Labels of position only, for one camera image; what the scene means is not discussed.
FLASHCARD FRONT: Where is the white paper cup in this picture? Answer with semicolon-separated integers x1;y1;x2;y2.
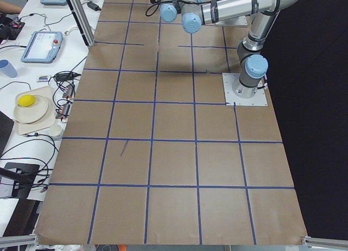
48;124;64;140

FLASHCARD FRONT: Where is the aluminium frame post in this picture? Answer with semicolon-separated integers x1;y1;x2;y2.
66;0;95;47

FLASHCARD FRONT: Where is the light blue plastic cup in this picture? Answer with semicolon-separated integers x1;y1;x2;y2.
0;59;17;78

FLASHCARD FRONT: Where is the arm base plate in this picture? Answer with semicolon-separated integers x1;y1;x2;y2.
215;16;248;28
222;73;268;106

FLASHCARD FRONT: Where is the black power adapter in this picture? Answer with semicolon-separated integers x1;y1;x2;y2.
87;2;101;11

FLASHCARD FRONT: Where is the black camera stand base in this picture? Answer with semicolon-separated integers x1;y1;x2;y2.
1;162;40;199

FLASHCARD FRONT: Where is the beige plate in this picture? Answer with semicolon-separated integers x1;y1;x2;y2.
14;95;48;123

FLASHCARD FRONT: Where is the yellow lemon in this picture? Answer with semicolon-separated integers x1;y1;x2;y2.
17;95;35;108

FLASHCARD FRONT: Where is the beige tray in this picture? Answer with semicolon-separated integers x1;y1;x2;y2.
13;86;55;135

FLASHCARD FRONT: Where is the person forearm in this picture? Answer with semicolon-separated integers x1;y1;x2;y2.
0;1;23;15

